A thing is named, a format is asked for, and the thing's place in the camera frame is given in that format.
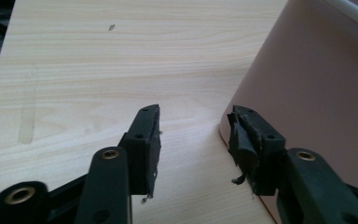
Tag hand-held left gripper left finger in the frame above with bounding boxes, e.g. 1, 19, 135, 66
117, 104, 163, 200

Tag pink plastic storage box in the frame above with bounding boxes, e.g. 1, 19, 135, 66
218, 0, 358, 224

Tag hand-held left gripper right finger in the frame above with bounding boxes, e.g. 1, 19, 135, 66
227, 105, 288, 198

